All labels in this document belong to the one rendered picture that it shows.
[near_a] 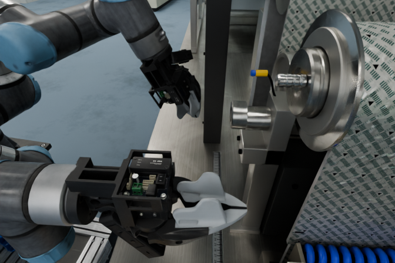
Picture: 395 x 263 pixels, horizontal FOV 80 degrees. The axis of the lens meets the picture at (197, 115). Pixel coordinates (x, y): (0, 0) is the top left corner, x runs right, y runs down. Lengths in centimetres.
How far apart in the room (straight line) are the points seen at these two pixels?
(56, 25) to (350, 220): 51
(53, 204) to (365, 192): 35
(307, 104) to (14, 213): 35
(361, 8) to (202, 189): 37
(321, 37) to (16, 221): 40
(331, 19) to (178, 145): 52
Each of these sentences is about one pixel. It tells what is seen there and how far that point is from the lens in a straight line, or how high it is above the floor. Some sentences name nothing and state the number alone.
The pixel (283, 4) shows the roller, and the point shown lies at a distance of 49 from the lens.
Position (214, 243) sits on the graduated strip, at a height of 90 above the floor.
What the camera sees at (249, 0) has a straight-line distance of 124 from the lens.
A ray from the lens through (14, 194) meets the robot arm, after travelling 35.
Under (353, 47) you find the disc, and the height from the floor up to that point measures 131.
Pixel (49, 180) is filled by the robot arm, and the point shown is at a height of 115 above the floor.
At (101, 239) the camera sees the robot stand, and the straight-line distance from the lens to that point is 135.
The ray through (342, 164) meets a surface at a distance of 29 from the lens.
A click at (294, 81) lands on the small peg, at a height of 126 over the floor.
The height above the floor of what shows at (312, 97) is 125.
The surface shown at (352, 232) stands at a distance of 41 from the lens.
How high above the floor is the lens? 137
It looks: 36 degrees down
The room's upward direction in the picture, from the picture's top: straight up
